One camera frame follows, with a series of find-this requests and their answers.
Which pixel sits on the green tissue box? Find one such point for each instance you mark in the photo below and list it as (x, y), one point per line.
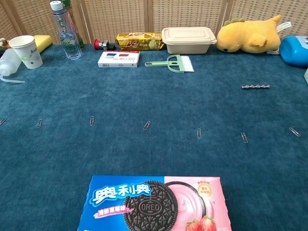
(306, 75)

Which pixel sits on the clear plastic water bottle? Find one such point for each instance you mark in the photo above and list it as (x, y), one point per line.
(67, 36)

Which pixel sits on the brown tea bottle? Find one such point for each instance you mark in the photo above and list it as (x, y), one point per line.
(77, 33)

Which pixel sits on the Oreo strawberry cookie box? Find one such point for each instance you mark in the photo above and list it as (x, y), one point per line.
(144, 207)

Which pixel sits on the translucent plastic wash bottle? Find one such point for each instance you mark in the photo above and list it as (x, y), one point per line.
(8, 62)

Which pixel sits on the white box red blue print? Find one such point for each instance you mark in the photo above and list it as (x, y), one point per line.
(118, 60)

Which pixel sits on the blue detergent bottle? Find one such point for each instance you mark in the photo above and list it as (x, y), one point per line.
(293, 51)

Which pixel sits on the beige lidded lunch box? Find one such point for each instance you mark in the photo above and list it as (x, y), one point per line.
(187, 41)

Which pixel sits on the dark blue carpet mat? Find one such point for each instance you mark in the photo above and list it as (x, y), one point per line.
(144, 96)

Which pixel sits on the woven rattan folding screen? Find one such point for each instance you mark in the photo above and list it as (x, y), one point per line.
(120, 14)

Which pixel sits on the yellow cracker packet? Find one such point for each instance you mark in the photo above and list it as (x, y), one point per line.
(139, 42)

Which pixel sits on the yellow sponge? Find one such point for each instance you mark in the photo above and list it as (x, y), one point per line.
(44, 41)

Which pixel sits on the white paper cup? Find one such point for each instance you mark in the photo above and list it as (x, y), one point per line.
(26, 53)

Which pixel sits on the yellow plush toy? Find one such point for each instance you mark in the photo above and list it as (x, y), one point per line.
(245, 36)

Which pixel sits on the red emergency stop button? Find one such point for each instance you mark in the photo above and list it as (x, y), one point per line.
(97, 44)

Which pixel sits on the clear plastic jar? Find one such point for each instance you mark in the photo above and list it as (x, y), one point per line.
(274, 51)

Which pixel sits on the silver metal paper clip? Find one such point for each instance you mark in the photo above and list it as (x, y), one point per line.
(39, 123)
(244, 137)
(199, 133)
(146, 125)
(3, 120)
(92, 121)
(294, 132)

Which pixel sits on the silver magnetic ball bar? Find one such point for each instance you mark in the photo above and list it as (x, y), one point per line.
(255, 86)

